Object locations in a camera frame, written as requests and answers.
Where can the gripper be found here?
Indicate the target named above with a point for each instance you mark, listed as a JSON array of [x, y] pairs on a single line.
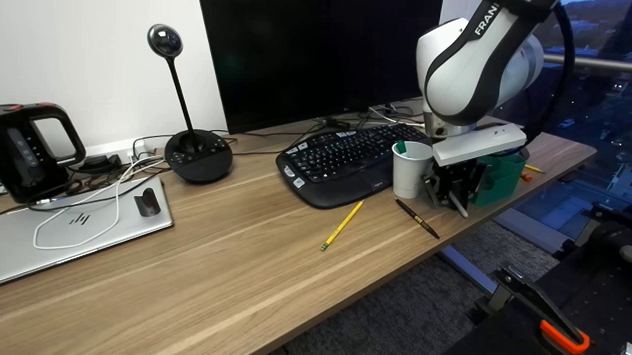
[[459, 174]]

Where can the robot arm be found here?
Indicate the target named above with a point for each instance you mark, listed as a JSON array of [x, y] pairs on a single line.
[[472, 72]]

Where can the green marker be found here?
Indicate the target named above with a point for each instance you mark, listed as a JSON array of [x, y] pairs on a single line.
[[400, 147]]

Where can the orange marker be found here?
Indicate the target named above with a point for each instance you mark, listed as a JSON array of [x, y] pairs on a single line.
[[527, 177]]

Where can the dark pen with yellow print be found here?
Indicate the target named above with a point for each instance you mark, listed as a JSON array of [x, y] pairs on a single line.
[[417, 218]]

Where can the white paper cup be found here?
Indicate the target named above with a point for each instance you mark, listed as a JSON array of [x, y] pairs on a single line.
[[409, 175]]

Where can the green plastic container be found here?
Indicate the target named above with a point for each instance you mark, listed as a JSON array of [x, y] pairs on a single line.
[[497, 178]]

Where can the yellow pencil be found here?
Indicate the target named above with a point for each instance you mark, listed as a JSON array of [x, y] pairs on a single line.
[[534, 168], [341, 225]]

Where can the black curved keyboard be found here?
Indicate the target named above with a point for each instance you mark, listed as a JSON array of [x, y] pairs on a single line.
[[343, 162]]

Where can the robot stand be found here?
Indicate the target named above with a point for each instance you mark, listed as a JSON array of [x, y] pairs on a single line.
[[569, 312]]

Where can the window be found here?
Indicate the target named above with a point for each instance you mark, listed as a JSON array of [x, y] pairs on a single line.
[[607, 114]]

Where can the black computer monitor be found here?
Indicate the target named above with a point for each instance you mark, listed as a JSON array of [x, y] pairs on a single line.
[[310, 51]]

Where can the white power strip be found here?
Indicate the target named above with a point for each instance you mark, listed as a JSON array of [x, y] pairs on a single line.
[[114, 149]]

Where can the black power adapter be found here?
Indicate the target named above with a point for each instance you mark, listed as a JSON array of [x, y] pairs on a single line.
[[98, 163]]

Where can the silver laptop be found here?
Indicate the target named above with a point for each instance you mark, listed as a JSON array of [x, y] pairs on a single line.
[[83, 232]]

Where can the black electric kettle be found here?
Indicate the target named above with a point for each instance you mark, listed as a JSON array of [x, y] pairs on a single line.
[[17, 156]]

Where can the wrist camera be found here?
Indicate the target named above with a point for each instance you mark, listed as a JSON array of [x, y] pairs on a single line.
[[477, 143]]

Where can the black conference camera on stalk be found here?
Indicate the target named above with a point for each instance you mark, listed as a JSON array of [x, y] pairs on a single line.
[[198, 155]]

